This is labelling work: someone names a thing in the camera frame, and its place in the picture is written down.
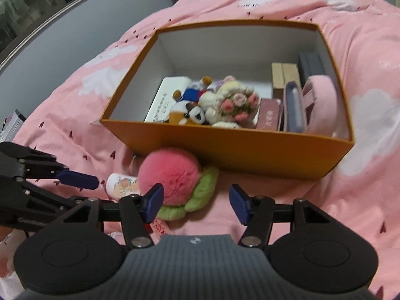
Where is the pink pouch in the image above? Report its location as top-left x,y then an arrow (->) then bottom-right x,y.
301,75 -> 340,137

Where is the gold box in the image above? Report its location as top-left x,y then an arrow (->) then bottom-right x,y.
271,62 -> 302,99

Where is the pink printed blanket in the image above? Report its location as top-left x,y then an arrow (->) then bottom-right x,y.
0,0 -> 400,300

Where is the blue-grey zip case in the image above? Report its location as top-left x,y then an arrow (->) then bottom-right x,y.
282,81 -> 306,132

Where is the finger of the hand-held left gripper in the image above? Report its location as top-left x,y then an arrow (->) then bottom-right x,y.
12,177 -> 86,216
0,141 -> 101,191

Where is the orange cardboard box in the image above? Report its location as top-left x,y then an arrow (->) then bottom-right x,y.
99,19 -> 356,182

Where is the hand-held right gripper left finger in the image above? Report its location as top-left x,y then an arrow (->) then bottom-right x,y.
64,184 -> 165,248

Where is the wooden charm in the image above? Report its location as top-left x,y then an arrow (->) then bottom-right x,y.
145,219 -> 168,236

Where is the dark grey box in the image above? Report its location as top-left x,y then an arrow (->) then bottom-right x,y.
297,51 -> 326,82

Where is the white fleece cloth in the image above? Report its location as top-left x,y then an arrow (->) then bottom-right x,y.
0,225 -> 23,288

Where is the sailor plush animal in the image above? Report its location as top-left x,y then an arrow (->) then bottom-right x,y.
167,75 -> 217,126

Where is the crochet bunny doll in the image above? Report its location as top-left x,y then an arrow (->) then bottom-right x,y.
198,75 -> 261,129

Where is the white long box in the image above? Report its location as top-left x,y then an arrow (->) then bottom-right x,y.
144,75 -> 192,124

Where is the taupe card box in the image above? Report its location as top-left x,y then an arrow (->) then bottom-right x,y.
255,97 -> 284,131

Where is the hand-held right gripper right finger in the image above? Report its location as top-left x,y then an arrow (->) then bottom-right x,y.
229,184 -> 333,248

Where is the pink fluffy peach plush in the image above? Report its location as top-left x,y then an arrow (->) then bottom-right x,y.
137,147 -> 220,221

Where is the peach print tube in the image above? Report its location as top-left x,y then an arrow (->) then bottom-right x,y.
104,172 -> 142,201

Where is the glass cabinet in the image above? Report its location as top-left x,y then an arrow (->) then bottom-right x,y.
0,0 -> 135,57

